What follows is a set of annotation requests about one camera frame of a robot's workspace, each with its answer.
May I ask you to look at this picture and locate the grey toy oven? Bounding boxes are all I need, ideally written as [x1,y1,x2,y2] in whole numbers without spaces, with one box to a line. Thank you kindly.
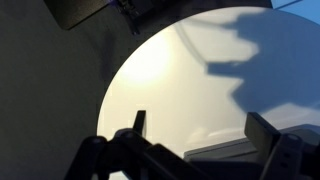
[183,123,320,164]

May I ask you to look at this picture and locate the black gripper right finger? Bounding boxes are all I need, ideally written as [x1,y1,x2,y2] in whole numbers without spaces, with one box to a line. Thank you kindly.
[244,111,320,180]

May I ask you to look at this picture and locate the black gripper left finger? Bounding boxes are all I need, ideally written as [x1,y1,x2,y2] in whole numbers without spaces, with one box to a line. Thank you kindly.
[64,109,214,180]

